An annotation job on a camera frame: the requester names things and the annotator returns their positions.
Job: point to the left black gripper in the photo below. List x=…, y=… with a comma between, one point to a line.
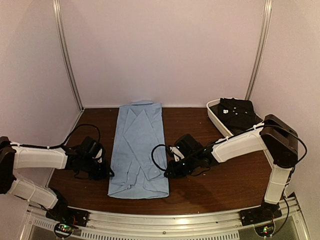
x=105, y=173

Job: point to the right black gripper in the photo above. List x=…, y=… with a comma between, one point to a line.
x=175, y=173

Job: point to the white plastic basket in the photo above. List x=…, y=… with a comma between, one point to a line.
x=211, y=107

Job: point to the light blue long sleeve shirt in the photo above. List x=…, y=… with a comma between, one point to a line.
x=138, y=157

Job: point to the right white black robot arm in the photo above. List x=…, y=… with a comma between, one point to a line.
x=277, y=140

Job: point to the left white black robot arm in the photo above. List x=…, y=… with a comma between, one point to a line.
x=87, y=157

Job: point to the black folded shirt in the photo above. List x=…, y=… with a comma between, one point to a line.
x=231, y=107

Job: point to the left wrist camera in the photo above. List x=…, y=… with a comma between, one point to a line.
x=99, y=157

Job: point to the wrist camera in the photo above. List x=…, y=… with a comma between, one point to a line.
x=175, y=152
x=99, y=157

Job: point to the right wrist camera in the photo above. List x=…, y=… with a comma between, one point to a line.
x=175, y=152

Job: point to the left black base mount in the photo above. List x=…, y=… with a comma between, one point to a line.
x=69, y=216

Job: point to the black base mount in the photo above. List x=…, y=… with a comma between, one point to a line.
x=69, y=216
x=260, y=214

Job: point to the front aluminium rail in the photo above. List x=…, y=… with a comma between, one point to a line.
x=223, y=225

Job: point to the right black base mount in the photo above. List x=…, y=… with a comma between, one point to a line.
x=260, y=214

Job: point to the left aluminium frame post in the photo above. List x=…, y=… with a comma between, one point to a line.
x=65, y=53

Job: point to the aluminium frame post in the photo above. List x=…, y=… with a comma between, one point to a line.
x=264, y=31
x=65, y=53

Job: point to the right aluminium frame post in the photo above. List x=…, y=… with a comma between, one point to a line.
x=264, y=31

